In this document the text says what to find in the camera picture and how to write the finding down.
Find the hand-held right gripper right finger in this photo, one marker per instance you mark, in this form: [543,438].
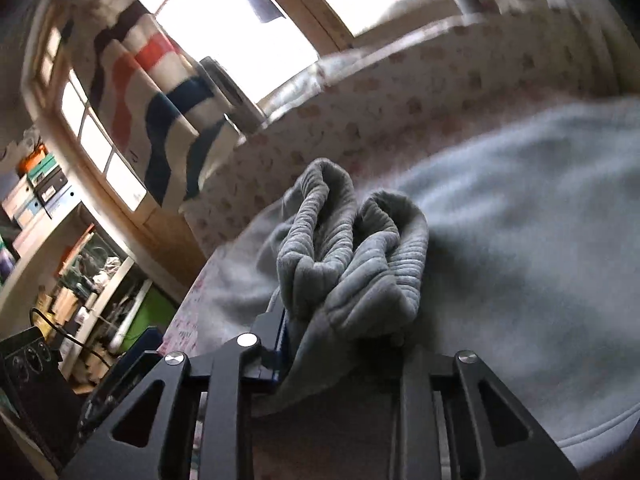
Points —
[417,385]

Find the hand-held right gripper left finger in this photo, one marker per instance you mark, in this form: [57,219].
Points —
[279,357]

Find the grey sweatshirt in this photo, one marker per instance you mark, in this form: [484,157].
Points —
[500,210]

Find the white shelf unit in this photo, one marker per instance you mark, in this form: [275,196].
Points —
[95,270]

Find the black electronic device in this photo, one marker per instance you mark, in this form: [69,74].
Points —
[35,385]

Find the metal bottle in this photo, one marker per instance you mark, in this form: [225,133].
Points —
[240,100]

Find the printed bed bumper cushion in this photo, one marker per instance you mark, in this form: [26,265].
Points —
[400,100]

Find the stack of storage boxes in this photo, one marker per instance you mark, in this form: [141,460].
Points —
[35,190]

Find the striped curtain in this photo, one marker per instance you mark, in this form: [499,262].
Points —
[165,75]

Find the dark hanging garment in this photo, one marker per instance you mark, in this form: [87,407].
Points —
[260,5]

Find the wooden window frame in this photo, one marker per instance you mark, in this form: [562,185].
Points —
[310,5]

